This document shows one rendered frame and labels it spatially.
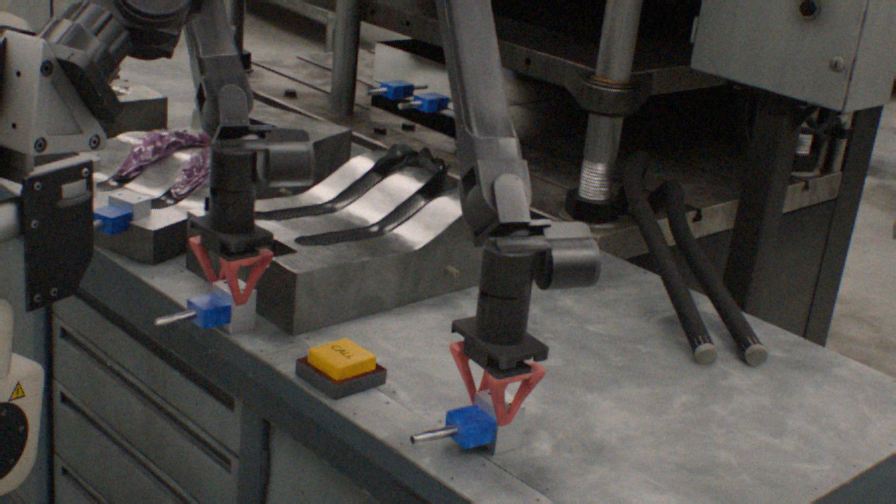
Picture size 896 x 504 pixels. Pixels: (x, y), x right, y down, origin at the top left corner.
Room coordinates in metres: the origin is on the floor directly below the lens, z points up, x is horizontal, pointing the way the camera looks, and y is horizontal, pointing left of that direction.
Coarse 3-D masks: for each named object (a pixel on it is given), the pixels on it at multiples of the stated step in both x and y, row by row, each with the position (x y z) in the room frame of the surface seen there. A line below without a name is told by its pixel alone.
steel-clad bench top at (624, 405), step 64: (128, 64) 2.74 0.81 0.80; (256, 320) 1.45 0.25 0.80; (384, 320) 1.49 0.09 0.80; (448, 320) 1.52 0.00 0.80; (576, 320) 1.57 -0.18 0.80; (640, 320) 1.59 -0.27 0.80; (704, 320) 1.62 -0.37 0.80; (384, 384) 1.31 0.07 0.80; (448, 384) 1.33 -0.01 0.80; (512, 384) 1.35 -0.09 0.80; (576, 384) 1.37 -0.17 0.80; (640, 384) 1.39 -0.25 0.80; (704, 384) 1.41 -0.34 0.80; (768, 384) 1.43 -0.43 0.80; (832, 384) 1.45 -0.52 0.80; (448, 448) 1.17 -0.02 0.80; (576, 448) 1.21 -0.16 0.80; (640, 448) 1.22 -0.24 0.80; (704, 448) 1.24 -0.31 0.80; (768, 448) 1.26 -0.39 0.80; (832, 448) 1.28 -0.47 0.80
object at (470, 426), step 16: (480, 400) 1.20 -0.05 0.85; (448, 416) 1.18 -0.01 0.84; (464, 416) 1.18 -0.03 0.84; (480, 416) 1.18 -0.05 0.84; (432, 432) 1.15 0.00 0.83; (448, 432) 1.16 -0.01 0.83; (464, 432) 1.15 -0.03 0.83; (480, 432) 1.16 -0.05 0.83; (496, 432) 1.17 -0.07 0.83; (512, 432) 1.18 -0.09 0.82; (464, 448) 1.15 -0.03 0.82; (496, 448) 1.17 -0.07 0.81; (512, 448) 1.19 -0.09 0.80
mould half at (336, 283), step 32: (352, 160) 1.80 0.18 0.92; (320, 192) 1.73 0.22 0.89; (384, 192) 1.70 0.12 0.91; (448, 192) 1.68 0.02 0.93; (288, 224) 1.59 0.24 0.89; (320, 224) 1.61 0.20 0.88; (352, 224) 1.63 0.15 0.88; (416, 224) 1.62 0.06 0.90; (448, 224) 1.60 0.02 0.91; (192, 256) 1.58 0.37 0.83; (288, 256) 1.46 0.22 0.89; (320, 256) 1.47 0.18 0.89; (352, 256) 1.50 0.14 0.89; (384, 256) 1.52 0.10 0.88; (416, 256) 1.56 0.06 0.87; (448, 256) 1.60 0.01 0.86; (480, 256) 1.65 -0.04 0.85; (256, 288) 1.47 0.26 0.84; (288, 288) 1.42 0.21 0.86; (320, 288) 1.44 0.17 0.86; (352, 288) 1.48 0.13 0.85; (384, 288) 1.52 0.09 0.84; (416, 288) 1.56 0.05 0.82; (448, 288) 1.61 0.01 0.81; (288, 320) 1.42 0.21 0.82; (320, 320) 1.44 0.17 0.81
